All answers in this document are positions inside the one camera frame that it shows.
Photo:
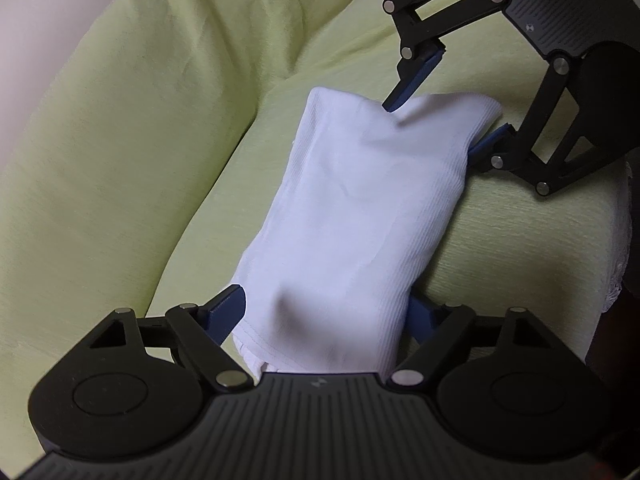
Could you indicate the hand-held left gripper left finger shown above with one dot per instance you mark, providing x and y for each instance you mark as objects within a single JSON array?
[{"x": 227, "y": 306}]

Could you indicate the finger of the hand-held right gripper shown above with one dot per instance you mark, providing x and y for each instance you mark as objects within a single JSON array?
[
  {"x": 487, "y": 144},
  {"x": 410, "y": 87}
]

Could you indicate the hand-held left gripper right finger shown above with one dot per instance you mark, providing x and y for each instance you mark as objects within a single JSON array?
[{"x": 421, "y": 319}]

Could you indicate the white tank top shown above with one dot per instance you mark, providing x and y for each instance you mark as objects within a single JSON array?
[{"x": 350, "y": 220}]

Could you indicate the light green sofa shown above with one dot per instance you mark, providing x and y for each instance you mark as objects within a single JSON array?
[{"x": 125, "y": 135}]

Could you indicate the white lace cloth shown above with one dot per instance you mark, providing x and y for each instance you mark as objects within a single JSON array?
[{"x": 617, "y": 240}]

